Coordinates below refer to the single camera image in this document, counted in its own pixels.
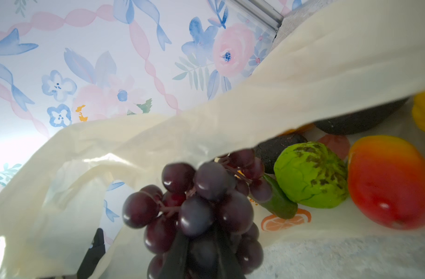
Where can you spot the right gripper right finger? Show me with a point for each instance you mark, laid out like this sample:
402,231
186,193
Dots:
228,266

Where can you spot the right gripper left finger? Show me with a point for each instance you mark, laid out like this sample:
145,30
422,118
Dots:
176,261

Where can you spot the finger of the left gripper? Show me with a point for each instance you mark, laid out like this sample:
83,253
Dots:
93,256

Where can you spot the purple grape bunch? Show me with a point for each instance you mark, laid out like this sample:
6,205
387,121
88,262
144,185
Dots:
193,201

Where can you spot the green yellow cucumber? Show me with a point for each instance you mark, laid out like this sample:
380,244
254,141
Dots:
279,205

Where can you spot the dark avocado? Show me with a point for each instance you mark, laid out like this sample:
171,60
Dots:
358,122
270,150

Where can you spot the green custard apple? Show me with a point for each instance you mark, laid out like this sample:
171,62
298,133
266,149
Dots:
312,175

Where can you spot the red yellow mango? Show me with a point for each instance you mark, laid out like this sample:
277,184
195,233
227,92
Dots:
299,130

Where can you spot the red yellow peach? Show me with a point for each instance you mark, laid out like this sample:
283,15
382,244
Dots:
386,181

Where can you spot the yellow plastic bag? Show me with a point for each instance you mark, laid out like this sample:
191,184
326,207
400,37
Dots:
96,97

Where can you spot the left corner aluminium post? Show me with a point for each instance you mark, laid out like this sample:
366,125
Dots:
262,11

